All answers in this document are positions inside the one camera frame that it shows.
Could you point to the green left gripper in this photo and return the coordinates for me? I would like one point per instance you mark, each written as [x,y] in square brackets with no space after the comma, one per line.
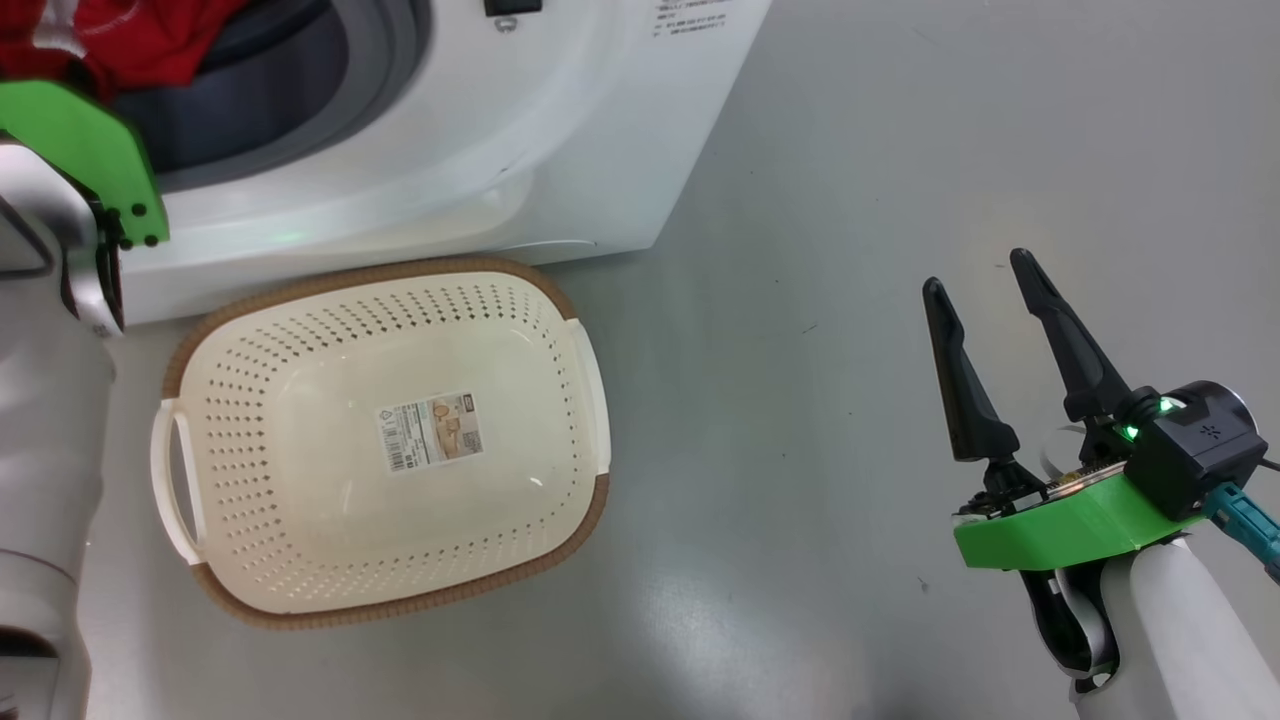
[80,140]

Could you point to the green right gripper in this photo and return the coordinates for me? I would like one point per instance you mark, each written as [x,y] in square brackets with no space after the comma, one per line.
[1070,525]

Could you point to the red and white garment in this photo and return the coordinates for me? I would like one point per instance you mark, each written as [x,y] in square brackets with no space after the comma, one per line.
[150,40]

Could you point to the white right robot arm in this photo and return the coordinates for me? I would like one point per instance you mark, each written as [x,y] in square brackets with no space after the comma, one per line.
[1180,640]

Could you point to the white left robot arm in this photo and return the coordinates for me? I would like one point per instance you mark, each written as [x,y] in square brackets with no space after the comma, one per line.
[45,450]

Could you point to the white front-load washing machine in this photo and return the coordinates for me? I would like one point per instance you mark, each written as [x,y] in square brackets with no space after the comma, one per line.
[520,130]

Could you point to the cream laundry basket brown rim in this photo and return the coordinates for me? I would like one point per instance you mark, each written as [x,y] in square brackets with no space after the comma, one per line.
[330,520]

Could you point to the printed basket label sticker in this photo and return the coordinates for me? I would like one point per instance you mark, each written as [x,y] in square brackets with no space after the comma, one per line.
[430,432]

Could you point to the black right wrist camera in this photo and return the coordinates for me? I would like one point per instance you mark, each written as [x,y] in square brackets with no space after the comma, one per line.
[1200,450]

